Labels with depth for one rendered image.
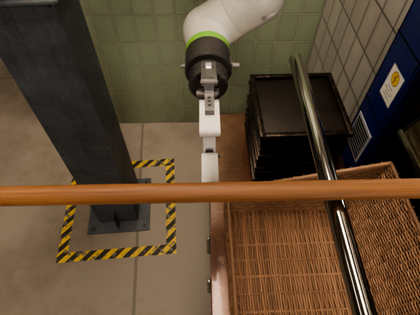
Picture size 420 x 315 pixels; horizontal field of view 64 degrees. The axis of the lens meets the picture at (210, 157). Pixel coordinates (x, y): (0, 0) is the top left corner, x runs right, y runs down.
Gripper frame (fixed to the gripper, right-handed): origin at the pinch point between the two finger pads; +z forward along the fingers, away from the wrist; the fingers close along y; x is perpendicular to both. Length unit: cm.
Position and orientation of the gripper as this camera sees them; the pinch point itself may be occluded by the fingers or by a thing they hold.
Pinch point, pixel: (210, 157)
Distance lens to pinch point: 53.3
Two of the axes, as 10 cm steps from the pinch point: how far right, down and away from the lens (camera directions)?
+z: 0.2, 8.1, -5.9
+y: 0.0, 5.9, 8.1
